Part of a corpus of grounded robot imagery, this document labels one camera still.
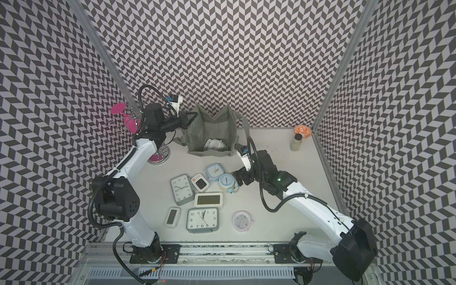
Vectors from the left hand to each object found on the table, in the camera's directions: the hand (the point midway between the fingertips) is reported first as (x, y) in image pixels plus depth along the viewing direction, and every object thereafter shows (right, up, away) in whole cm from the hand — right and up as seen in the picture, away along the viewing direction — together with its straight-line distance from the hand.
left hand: (197, 114), depth 81 cm
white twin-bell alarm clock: (+2, -14, +20) cm, 24 cm away
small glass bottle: (+52, -14, +21) cm, 58 cm away
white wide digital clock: (+5, -41, +4) cm, 41 cm away
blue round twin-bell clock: (+13, -33, +10) cm, 37 cm away
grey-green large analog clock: (+3, -49, 0) cm, 49 cm away
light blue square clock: (+6, -28, +14) cm, 32 cm away
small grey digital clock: (-11, -48, 0) cm, 49 cm away
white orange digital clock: (-1, -34, +10) cm, 35 cm away
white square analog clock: (+8, -14, +15) cm, 22 cm away
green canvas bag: (+14, -3, +25) cm, 29 cm away
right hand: (+21, -25, -3) cm, 33 cm away
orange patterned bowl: (+62, -5, +32) cm, 70 cm away
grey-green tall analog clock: (-9, -37, +8) cm, 39 cm away
